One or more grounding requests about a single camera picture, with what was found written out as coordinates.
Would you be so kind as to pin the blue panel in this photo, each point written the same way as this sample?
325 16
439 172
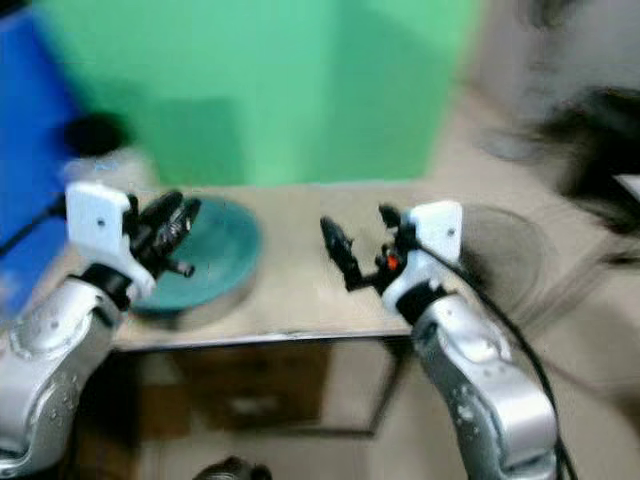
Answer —
32 130

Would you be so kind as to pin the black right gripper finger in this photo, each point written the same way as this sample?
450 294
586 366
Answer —
340 250
394 225

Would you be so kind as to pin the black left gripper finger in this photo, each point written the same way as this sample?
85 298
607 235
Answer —
184 225
156 212

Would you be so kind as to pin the brown cardboard box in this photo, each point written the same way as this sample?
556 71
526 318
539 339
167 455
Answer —
260 385

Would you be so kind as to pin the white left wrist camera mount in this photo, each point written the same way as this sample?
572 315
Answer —
97 220

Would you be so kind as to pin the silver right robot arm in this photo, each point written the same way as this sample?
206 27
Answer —
490 390

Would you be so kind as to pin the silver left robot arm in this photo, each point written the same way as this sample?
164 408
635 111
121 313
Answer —
45 370

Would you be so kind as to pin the clear jar with black lid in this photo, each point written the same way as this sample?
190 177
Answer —
95 135

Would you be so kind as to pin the clear glass plate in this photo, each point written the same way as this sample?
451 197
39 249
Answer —
500 250

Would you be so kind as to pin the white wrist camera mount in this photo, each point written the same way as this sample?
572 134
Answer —
430 240
97 220

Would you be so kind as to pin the green backdrop panel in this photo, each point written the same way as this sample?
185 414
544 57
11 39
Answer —
260 80

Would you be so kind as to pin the black bulky object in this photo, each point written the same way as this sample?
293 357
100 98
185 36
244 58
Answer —
595 140

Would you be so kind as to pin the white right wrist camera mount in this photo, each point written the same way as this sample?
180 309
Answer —
430 240

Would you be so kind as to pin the dark robot foot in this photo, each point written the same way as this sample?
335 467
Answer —
232 469

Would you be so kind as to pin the teal round plate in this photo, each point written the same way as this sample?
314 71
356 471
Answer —
220 255

